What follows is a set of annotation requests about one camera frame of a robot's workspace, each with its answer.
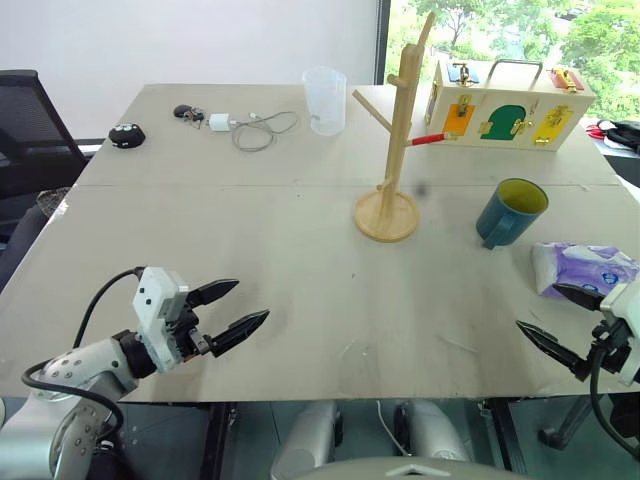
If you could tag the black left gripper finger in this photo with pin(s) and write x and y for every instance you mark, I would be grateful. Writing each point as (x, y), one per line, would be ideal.
(240, 332)
(215, 292)

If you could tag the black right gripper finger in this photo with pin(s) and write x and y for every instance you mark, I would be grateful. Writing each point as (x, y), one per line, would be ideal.
(585, 299)
(555, 347)

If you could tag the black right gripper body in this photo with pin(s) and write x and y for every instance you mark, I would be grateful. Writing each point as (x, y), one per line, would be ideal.
(612, 350)

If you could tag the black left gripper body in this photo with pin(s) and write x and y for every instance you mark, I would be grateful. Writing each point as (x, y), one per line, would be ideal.
(186, 332)

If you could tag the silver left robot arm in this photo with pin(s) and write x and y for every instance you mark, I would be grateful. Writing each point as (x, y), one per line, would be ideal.
(85, 365)

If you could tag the clear plastic measuring cup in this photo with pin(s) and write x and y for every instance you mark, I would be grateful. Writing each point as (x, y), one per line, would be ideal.
(327, 107)

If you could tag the wooden mug tree stand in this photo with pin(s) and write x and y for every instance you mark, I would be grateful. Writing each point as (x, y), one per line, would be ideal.
(392, 165)

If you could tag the purple white tissue pack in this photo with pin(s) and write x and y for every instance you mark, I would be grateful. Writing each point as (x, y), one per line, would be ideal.
(575, 262)

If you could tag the grey chair base leg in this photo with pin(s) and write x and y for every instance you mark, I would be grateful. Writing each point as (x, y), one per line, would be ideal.
(570, 425)

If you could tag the black table leg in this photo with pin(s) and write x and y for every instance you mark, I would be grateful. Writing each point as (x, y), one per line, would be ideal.
(505, 435)
(217, 440)

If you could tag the blue mug yellow inside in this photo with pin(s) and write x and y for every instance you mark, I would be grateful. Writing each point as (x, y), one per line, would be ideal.
(500, 225)

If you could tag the silver robot left leg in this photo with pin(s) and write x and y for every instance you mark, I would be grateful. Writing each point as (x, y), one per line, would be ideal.
(310, 435)

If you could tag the silver robot leg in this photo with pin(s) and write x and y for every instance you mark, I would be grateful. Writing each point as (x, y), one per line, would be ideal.
(310, 435)
(430, 432)

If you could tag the silver robot right leg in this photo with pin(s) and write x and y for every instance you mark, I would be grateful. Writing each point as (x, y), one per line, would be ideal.
(430, 432)

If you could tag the red white item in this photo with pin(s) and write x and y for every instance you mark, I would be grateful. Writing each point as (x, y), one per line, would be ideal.
(597, 131)

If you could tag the white USB charger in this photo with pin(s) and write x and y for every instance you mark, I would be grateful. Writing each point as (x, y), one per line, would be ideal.
(220, 122)

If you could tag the black bag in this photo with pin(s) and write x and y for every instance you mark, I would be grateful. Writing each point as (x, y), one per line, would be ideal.
(627, 132)

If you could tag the black round toy with eyes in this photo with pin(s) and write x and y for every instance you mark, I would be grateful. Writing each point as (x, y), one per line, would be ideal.
(127, 136)

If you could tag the black key bunch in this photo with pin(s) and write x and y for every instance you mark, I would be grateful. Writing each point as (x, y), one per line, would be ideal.
(184, 110)

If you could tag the grey mesh item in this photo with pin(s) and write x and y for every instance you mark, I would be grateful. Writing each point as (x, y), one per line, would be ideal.
(52, 201)

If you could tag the grey robot torso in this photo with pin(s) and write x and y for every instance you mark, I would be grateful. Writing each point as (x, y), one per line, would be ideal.
(400, 470)

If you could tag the wooden lock box coloured doors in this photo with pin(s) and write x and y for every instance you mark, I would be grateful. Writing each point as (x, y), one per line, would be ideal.
(505, 107)

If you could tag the black office chair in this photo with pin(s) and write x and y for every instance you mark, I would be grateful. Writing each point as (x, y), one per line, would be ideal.
(30, 125)

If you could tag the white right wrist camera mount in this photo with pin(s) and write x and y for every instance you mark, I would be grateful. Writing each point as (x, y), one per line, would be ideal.
(622, 300)

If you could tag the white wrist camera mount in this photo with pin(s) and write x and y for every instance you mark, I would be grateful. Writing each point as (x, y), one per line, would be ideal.
(622, 300)
(155, 300)

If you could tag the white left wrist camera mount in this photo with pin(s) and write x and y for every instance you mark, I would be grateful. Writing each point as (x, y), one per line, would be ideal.
(155, 300)

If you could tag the dark window frame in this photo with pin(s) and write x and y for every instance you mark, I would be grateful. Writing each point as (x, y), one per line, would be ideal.
(382, 40)

